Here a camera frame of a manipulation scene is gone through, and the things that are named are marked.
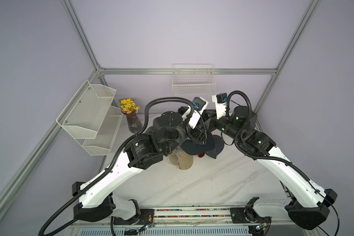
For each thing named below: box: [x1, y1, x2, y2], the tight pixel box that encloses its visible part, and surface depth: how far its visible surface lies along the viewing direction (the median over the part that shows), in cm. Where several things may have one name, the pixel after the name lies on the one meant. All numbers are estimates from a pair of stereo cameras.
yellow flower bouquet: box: [118, 98, 141, 115], surface depth 95 cm
